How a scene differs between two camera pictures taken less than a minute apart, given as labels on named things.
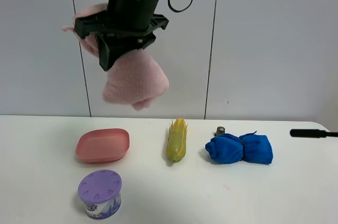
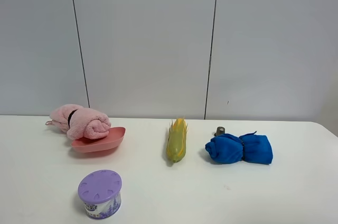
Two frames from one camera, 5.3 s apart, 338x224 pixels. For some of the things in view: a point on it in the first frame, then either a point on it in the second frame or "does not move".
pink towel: x=134 y=78 to x=80 y=122
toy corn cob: x=176 y=141 does not move
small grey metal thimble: x=220 y=130 does not move
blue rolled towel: x=227 y=148 does not move
